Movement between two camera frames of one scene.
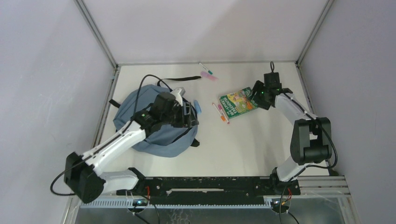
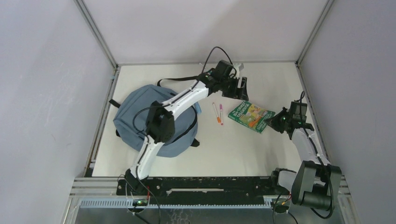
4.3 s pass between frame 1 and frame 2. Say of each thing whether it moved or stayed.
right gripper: moved
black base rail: stayed
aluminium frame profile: stayed
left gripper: moved
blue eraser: stayed
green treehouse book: moved
